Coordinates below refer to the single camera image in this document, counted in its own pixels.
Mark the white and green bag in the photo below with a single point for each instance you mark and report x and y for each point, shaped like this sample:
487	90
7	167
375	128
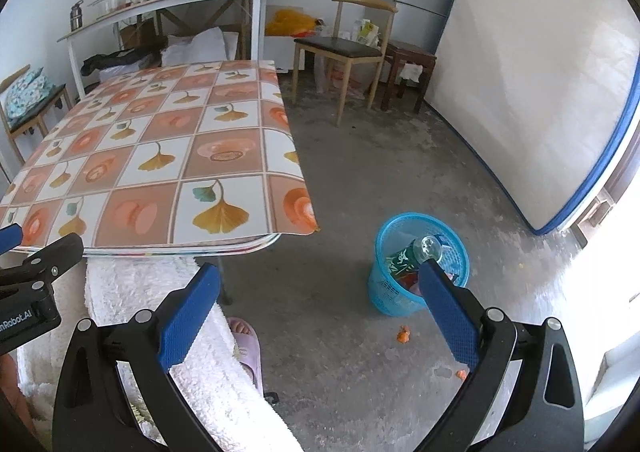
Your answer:
366	31

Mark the steel thermos flask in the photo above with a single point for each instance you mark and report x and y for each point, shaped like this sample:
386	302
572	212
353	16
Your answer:
76	17

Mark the glass bowl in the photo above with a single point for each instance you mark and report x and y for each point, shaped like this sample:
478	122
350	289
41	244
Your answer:
112	2

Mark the person's left forearm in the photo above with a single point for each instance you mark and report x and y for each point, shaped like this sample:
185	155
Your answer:
10	392

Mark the purple slipper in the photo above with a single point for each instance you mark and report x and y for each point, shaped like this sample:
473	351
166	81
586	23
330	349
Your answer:
250	357

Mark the white mattress with blue edge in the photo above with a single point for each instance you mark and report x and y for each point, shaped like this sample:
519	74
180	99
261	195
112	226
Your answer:
530	82

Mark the person's foot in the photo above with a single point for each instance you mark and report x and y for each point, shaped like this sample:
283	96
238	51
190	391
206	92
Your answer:
240	327

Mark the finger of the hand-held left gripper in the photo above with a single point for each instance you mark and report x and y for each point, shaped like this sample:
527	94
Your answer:
60	252
10	238

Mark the dark wooden stool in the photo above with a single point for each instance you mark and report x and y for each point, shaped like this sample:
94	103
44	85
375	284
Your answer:
410	51

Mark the patterned seat cushion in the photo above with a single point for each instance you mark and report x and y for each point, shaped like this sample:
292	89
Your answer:
27	95

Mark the green label plastic bottle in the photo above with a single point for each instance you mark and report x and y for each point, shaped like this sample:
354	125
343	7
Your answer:
405	257

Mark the black bag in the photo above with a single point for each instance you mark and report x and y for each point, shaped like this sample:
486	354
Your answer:
115	60

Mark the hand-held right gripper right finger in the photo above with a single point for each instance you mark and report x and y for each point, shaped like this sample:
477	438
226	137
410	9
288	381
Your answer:
450	312

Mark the white box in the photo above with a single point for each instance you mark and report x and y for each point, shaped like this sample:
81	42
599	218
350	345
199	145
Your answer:
280	52

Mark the red and white plastic bag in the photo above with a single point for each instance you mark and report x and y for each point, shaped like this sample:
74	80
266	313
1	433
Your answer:
350	82

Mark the white cloth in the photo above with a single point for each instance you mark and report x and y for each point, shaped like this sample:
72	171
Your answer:
412	71

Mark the cardboard box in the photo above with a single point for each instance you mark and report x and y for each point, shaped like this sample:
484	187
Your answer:
137	36

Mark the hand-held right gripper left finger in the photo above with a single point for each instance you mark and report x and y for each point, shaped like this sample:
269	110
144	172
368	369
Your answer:
192	312

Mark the blue plastic mesh basket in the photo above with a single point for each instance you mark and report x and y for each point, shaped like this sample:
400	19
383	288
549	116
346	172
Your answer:
387	292

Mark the yellow plastic bag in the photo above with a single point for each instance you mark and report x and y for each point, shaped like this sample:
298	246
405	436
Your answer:
290	22

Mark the wooden chair with dark seat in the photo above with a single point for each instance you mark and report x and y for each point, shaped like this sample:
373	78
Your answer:
340	47

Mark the white sack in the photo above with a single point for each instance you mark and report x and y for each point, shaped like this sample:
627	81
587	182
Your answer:
200	47

